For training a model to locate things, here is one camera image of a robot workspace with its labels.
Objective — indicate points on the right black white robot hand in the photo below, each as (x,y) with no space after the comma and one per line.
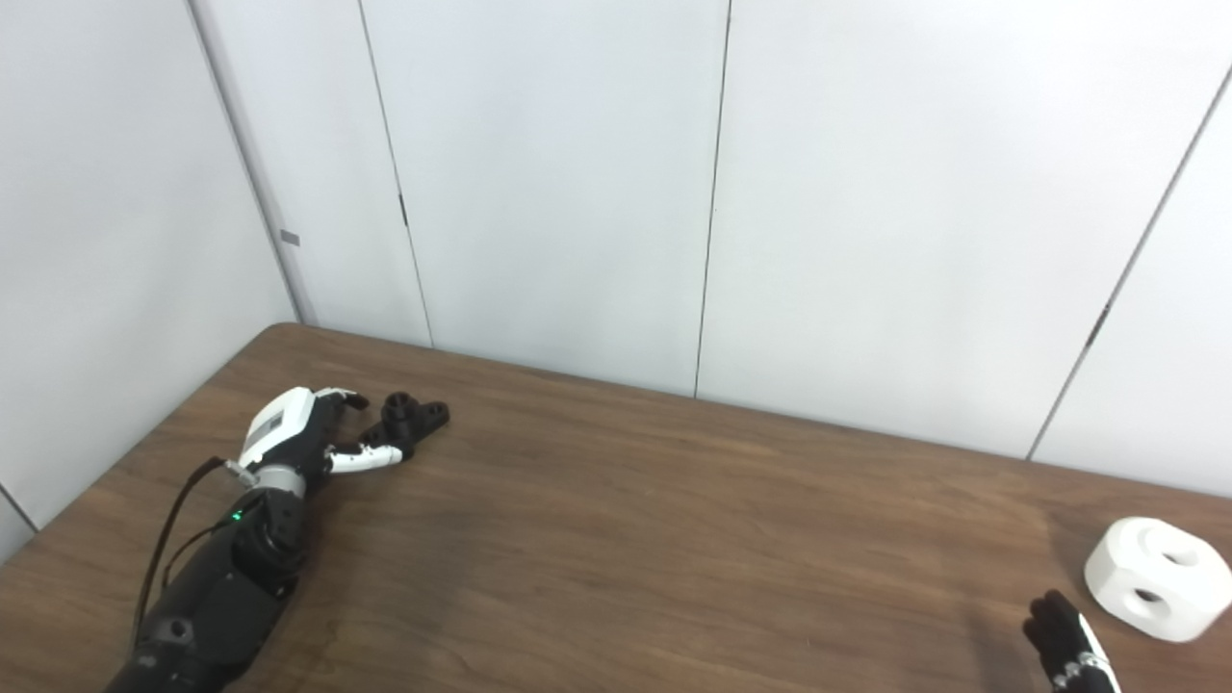
(1059,626)

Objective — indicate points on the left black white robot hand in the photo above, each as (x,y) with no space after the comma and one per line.
(279,419)

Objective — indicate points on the round white piece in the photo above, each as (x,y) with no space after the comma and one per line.
(1126,563)

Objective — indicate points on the black flanged holder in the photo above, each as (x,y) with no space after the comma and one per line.
(404,416)

